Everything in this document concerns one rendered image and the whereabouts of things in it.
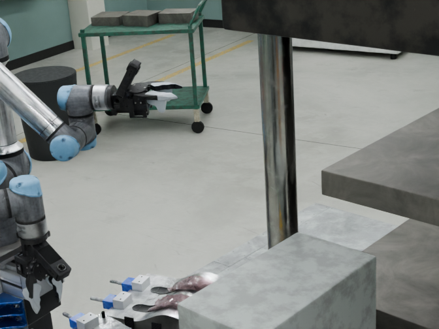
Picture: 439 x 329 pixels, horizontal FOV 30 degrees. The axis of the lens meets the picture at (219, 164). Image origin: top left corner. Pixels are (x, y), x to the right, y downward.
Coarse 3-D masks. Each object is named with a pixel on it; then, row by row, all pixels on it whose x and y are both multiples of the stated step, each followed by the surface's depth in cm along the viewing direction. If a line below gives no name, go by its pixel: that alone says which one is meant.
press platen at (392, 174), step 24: (432, 120) 171; (384, 144) 159; (408, 144) 158; (432, 144) 157; (336, 168) 149; (360, 168) 148; (384, 168) 148; (408, 168) 147; (432, 168) 146; (336, 192) 148; (360, 192) 144; (384, 192) 141; (408, 192) 138; (432, 192) 137; (408, 216) 139; (432, 216) 136
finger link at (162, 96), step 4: (148, 92) 234; (152, 92) 234; (156, 92) 234; (160, 92) 234; (164, 92) 233; (160, 96) 232; (164, 96) 232; (168, 96) 232; (172, 96) 232; (176, 96) 232; (148, 100) 235; (152, 100) 234; (160, 100) 232; (164, 100) 232; (152, 104) 235; (156, 104) 235; (160, 104) 234; (164, 104) 234; (160, 108) 235; (164, 108) 234
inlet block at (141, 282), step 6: (138, 276) 253; (144, 276) 252; (114, 282) 255; (120, 282) 254; (126, 282) 252; (132, 282) 249; (138, 282) 249; (144, 282) 250; (126, 288) 252; (132, 288) 250; (138, 288) 249; (144, 288) 250
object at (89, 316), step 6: (90, 312) 228; (72, 318) 228; (78, 318) 228; (84, 318) 225; (90, 318) 225; (96, 318) 225; (72, 324) 228; (78, 324) 225; (84, 324) 223; (90, 324) 224; (96, 324) 226
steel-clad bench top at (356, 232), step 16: (320, 208) 310; (304, 224) 298; (320, 224) 297; (336, 224) 296; (352, 224) 296; (368, 224) 295; (384, 224) 294; (256, 240) 288; (336, 240) 284; (352, 240) 284; (368, 240) 283; (224, 256) 279; (240, 256) 278; (256, 256) 277; (224, 272) 268
